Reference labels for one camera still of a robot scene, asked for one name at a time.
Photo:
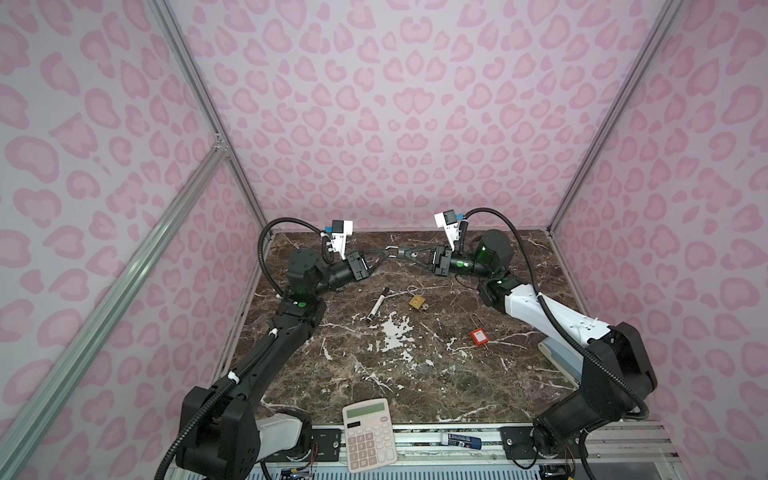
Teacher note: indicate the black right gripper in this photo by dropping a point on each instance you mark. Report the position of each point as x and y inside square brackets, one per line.
[441, 264]

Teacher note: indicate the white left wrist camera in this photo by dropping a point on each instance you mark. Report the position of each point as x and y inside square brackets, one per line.
[334, 239]

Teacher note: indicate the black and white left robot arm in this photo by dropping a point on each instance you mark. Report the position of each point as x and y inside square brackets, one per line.
[220, 435]

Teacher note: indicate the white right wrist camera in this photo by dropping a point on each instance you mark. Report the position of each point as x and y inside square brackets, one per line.
[454, 226]

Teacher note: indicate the brass padlock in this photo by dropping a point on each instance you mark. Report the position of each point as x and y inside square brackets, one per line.
[418, 302]

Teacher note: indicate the blue and white glue stick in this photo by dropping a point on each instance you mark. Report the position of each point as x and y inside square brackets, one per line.
[462, 441]

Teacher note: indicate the white desk calculator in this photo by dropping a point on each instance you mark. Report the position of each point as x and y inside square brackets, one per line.
[369, 435]

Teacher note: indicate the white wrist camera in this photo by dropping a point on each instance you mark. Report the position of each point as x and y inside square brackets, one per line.
[454, 226]
[334, 239]

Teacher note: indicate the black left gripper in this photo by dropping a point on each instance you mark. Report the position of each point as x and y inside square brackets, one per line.
[358, 268]

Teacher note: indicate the red padlock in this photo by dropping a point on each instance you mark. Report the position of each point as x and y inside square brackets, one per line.
[478, 334]

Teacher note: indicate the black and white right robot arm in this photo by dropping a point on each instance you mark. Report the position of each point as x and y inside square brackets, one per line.
[616, 372]

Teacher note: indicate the aluminium front rail frame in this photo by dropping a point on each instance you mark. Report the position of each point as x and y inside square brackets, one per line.
[619, 451]

